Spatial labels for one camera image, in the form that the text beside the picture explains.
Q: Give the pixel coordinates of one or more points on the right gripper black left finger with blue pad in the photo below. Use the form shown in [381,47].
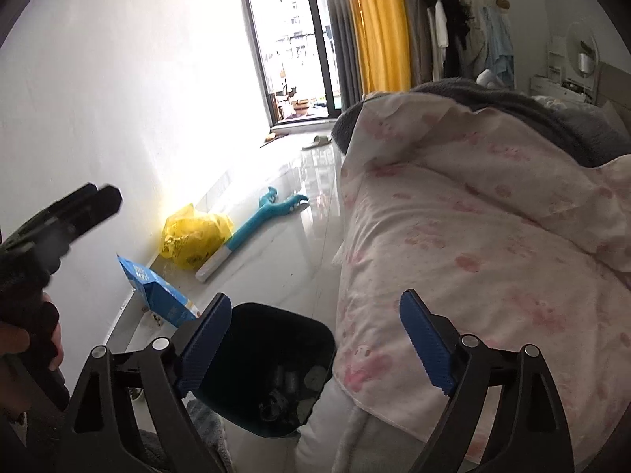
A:
[100,432]

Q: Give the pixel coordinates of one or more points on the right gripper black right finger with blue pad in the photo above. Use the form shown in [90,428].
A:
[515,389]

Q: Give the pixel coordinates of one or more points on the dark green trash bin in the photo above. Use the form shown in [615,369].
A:
[269,370]

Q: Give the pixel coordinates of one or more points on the person's left hand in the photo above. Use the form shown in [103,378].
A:
[32,321]

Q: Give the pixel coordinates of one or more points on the grey fluffy slipper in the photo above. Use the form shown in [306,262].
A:
[211,431]

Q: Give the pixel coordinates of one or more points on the small pet food bowl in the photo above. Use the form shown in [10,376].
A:
[157,319]

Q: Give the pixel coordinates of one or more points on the blue pet food bag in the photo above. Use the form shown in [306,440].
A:
[160,296]

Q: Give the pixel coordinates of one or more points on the yellow plastic bag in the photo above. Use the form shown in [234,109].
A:
[189,237]

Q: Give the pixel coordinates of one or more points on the pink patterned white duvet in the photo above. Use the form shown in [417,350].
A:
[514,238]

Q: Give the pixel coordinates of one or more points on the teal dinosaur grabber toy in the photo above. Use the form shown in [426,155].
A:
[269,208]

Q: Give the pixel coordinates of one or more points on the dark grey blanket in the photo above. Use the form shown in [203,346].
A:
[517,113]

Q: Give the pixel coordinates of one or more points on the beige slipper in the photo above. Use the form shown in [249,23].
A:
[318,141]

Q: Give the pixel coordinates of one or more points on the black framed balcony door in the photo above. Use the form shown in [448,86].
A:
[295,54]

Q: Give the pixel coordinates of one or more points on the white shelf unit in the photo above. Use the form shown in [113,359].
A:
[559,81]

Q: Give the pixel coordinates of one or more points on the hanging clothes on rack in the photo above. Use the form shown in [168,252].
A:
[467,39]

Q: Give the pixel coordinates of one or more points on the dark grey curtain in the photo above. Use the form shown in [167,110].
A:
[346,52]

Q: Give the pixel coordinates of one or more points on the yellow curtain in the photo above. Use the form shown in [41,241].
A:
[383,44]

